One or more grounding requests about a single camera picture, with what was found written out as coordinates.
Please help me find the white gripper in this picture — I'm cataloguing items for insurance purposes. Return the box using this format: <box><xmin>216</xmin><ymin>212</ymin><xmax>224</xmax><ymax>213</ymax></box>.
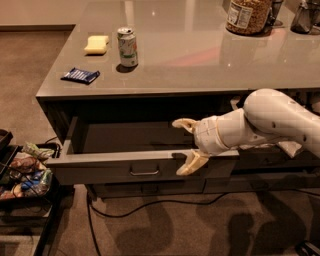
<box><xmin>172</xmin><ymin>116</ymin><xmax>229</xmax><ymax>176</ymax></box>

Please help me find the grey drawer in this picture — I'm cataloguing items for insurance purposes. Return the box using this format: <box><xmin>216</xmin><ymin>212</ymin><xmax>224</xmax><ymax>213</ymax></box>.
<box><xmin>45</xmin><ymin>115</ymin><xmax>240</xmax><ymax>186</ymax></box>
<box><xmin>92</xmin><ymin>179</ymin><xmax>205</xmax><ymax>198</ymax></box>
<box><xmin>203</xmin><ymin>172</ymin><xmax>320</xmax><ymax>194</ymax></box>
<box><xmin>235</xmin><ymin>146</ymin><xmax>320</xmax><ymax>170</ymax></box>

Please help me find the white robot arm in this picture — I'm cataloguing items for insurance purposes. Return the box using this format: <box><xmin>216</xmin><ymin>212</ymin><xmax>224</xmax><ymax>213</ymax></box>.
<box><xmin>173</xmin><ymin>89</ymin><xmax>320</xmax><ymax>176</ymax></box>

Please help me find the grey counter cabinet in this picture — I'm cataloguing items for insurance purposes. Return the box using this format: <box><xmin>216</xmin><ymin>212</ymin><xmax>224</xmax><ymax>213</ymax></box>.
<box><xmin>35</xmin><ymin>0</ymin><xmax>320</xmax><ymax>201</ymax></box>

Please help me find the green white soda can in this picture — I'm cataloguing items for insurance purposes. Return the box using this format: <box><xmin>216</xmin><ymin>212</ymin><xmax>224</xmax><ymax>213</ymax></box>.
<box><xmin>117</xmin><ymin>27</ymin><xmax>138</xmax><ymax>67</ymax></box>

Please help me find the blue snack bar wrapper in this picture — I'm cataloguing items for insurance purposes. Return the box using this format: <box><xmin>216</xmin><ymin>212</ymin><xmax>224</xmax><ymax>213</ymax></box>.
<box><xmin>62</xmin><ymin>67</ymin><xmax>100</xmax><ymax>85</ymax></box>

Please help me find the yellow sponge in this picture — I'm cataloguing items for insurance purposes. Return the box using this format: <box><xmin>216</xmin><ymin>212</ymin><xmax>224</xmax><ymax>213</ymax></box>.
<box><xmin>84</xmin><ymin>35</ymin><xmax>109</xmax><ymax>54</ymax></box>

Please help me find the large jar of nuts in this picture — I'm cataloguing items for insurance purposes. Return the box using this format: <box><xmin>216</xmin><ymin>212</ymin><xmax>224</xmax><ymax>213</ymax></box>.
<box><xmin>226</xmin><ymin>0</ymin><xmax>271</xmax><ymax>35</ymax></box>

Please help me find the dark stemmed object behind jar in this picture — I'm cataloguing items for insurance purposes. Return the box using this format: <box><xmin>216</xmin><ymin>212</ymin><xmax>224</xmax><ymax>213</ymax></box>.
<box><xmin>266</xmin><ymin>0</ymin><xmax>284</xmax><ymax>26</ymax></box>

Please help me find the black tray of snacks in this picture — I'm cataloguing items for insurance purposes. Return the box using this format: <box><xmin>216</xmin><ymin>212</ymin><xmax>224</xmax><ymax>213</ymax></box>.
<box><xmin>0</xmin><ymin>143</ymin><xmax>60</xmax><ymax>204</ymax></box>

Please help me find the dark glass container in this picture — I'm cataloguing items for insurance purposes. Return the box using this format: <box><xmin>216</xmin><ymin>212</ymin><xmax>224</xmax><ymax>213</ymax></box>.
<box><xmin>290</xmin><ymin>0</ymin><xmax>320</xmax><ymax>34</ymax></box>

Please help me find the black floor cable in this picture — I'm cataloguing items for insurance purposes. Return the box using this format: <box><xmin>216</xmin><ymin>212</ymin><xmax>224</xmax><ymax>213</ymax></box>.
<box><xmin>86</xmin><ymin>188</ymin><xmax>320</xmax><ymax>256</ymax></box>

